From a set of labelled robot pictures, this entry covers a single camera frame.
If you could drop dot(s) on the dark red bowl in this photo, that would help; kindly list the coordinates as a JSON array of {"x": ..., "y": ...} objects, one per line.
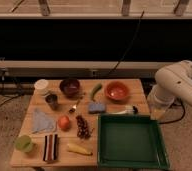
[{"x": 70, "y": 87}]

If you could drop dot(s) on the white cup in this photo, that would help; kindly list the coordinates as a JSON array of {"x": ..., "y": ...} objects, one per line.
[{"x": 41, "y": 86}]

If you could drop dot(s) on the orange bowl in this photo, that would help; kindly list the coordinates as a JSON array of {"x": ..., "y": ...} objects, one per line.
[{"x": 117, "y": 91}]

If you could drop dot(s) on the orange fruit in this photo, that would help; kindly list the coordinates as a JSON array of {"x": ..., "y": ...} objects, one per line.
[{"x": 64, "y": 123}]

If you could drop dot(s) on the blue sponge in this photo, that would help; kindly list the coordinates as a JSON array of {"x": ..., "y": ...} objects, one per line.
[{"x": 96, "y": 107}]

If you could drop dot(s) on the metal spoon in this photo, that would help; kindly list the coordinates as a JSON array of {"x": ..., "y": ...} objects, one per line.
[{"x": 74, "y": 107}]

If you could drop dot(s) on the light blue cloth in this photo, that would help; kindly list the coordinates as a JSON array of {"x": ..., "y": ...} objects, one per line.
[{"x": 41, "y": 122}]

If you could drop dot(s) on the white brush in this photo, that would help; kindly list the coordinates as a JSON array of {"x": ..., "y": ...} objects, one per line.
[{"x": 129, "y": 109}]

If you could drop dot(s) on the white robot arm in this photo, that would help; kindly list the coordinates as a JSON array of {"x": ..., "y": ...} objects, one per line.
[{"x": 172, "y": 81}]

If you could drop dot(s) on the wooden table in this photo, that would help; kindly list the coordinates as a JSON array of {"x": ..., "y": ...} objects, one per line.
[{"x": 65, "y": 158}]

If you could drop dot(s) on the green plastic tray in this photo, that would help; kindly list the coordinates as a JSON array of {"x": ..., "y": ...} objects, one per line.
[{"x": 131, "y": 142}]

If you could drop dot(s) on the dark grapes bunch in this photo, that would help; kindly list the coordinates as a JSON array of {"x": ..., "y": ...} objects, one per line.
[{"x": 83, "y": 129}]

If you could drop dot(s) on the green plastic cup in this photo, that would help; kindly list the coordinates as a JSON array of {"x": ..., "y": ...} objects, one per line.
[{"x": 24, "y": 144}]

